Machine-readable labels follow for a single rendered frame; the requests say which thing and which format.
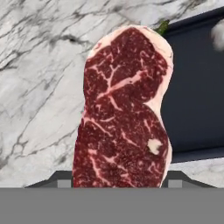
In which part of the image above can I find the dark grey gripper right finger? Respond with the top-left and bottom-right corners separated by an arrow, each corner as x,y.
160,170 -> 216,189

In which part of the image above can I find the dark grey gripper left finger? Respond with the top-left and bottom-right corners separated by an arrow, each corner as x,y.
24,170 -> 74,189

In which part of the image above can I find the raw red marbled steak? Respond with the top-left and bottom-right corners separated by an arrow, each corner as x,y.
72,24 -> 175,189

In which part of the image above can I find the dark grey tray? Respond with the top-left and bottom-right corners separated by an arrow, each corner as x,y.
159,6 -> 224,164

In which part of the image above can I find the white garlic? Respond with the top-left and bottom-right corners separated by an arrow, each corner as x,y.
210,18 -> 224,53

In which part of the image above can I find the green asparagus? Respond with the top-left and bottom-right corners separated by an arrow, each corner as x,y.
154,18 -> 171,37

